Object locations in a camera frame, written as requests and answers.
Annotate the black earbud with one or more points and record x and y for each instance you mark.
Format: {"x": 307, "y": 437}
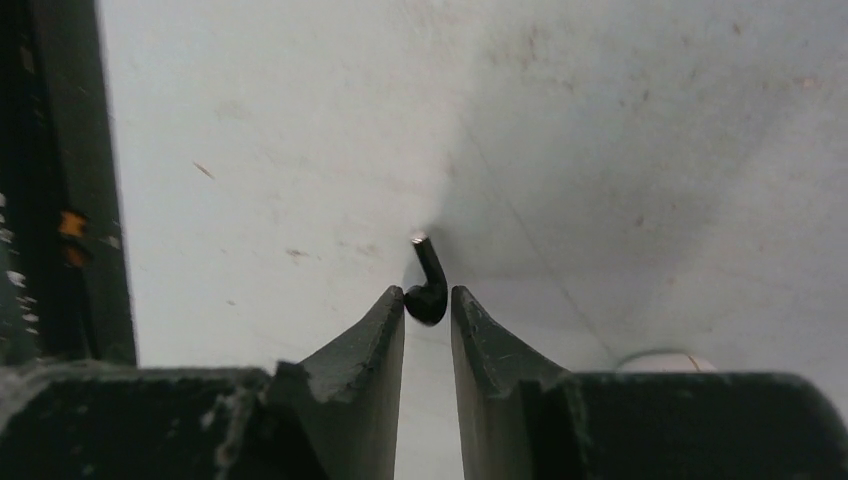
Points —
{"x": 427, "y": 303}

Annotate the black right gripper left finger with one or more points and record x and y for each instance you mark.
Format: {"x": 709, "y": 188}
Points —
{"x": 333, "y": 415}

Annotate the white earbud charging case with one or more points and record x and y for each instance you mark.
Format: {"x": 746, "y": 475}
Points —
{"x": 665, "y": 361}

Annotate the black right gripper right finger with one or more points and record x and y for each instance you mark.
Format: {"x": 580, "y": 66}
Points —
{"x": 522, "y": 416}

